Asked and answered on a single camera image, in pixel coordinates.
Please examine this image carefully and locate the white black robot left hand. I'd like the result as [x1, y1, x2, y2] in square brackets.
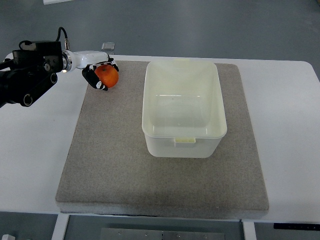
[62, 50, 119, 91]

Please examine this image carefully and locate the orange fruit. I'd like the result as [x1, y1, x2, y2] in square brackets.
[94, 64, 119, 88]

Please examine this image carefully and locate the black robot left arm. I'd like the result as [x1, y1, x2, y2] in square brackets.
[0, 27, 72, 107]

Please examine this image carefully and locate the cream plastic storage box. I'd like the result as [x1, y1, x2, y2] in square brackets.
[142, 59, 227, 158]

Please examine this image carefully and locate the small clear square floor plate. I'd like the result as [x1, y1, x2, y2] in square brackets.
[101, 42, 115, 51]

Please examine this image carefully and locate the white object top edge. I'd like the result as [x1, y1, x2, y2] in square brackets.
[43, 0, 72, 5]

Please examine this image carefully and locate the grey felt mat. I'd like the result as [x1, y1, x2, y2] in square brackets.
[55, 61, 269, 219]

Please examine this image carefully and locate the white table leg left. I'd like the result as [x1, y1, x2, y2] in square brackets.
[51, 213, 70, 240]

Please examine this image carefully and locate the white table leg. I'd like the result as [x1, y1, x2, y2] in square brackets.
[51, 213, 70, 240]
[242, 221, 257, 240]

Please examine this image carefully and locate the small white block bottom left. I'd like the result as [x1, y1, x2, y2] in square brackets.
[1, 234, 16, 240]

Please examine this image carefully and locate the white table leg right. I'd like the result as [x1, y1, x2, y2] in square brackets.
[242, 221, 257, 240]

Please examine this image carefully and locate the black table control panel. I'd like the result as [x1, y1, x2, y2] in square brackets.
[273, 223, 320, 231]

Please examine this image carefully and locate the grey metal base plate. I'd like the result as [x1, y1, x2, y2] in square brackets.
[100, 228, 226, 240]

